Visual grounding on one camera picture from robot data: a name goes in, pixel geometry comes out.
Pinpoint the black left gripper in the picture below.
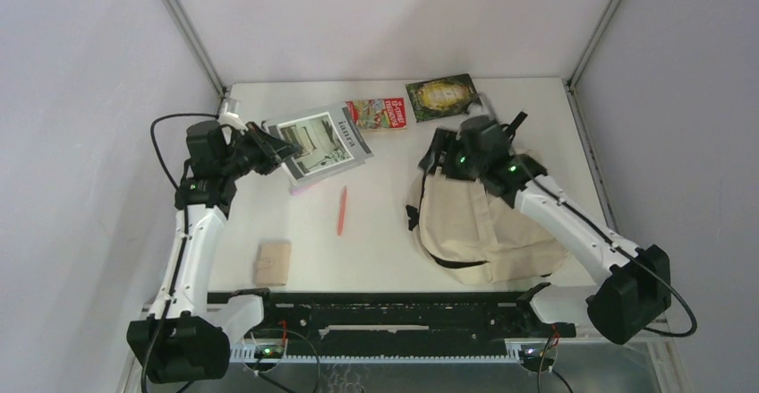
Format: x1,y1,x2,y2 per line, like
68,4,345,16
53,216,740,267
220,122,302,181

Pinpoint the grey ianra book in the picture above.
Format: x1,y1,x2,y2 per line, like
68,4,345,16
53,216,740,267
262,102,374,191

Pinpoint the cream canvas student bag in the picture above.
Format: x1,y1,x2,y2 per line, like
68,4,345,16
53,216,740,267
405,111,567,286

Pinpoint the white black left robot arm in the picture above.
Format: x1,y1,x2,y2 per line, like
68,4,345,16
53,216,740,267
126,118,299,392

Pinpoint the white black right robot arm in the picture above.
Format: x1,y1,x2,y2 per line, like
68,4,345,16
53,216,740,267
419,115,679,345

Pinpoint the green yellow book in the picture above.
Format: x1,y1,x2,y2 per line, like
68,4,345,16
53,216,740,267
405,73,479,123

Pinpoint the orange pen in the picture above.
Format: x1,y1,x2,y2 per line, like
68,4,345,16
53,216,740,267
337,186,348,236

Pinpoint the red comic book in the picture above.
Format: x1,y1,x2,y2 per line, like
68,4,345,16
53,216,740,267
345,98,408,131

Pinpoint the tan small wallet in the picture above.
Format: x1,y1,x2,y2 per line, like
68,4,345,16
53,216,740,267
254,242,292,287

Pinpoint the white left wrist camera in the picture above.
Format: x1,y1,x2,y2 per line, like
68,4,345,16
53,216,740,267
217,98,247,131

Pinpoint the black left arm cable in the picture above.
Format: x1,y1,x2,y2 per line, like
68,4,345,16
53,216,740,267
139,112,220,393

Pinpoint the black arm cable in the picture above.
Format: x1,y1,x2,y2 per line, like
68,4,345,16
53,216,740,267
139,112,220,393
521,165,699,393

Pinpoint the aluminium frame right post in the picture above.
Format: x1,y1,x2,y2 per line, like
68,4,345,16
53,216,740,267
566,0,624,91

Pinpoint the aluminium frame post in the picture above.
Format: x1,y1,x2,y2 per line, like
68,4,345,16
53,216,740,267
566,0,624,91
161,0,226,98

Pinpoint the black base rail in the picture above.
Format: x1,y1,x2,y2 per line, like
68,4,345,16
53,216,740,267
208,289,577,363

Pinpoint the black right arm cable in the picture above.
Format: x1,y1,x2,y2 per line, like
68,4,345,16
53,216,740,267
521,165,699,393

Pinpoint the aluminium frame left post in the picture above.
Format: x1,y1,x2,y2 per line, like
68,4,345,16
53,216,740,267
161,0,226,98

